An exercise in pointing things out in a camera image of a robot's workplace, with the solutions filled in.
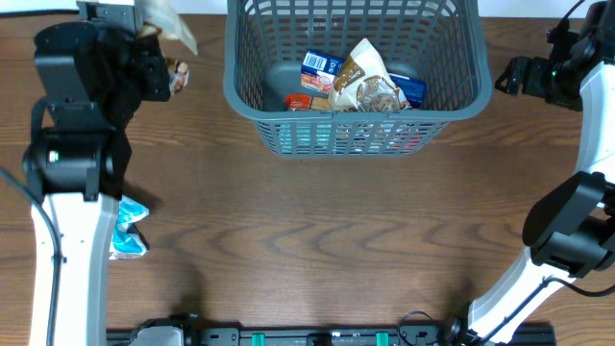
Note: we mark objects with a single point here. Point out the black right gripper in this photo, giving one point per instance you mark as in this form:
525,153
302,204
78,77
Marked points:
536,67

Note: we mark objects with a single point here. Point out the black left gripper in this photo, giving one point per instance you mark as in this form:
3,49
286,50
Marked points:
150,68

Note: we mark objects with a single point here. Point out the cream snack bag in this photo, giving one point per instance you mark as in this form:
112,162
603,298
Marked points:
159,19

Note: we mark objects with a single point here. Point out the orange spaghetti packet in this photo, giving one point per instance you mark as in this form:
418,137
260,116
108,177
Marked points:
303,102

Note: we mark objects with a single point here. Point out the cookie snack bag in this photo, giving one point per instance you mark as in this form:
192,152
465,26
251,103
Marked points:
363,84

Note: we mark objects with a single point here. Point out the blue tissue multipack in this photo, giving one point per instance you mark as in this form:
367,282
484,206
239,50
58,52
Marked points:
319,70

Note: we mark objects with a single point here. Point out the blue plastic packet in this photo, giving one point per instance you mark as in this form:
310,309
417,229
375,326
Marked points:
127,242

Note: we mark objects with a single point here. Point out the teal plastic packet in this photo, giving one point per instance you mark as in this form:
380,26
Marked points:
305,139

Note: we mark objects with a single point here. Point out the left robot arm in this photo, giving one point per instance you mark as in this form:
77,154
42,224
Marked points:
96,71

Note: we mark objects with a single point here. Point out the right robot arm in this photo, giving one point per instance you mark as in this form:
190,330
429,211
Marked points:
569,232

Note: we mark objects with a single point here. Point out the grey plastic basket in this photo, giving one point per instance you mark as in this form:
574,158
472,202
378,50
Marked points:
440,43

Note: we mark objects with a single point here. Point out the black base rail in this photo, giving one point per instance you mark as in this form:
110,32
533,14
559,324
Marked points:
189,330

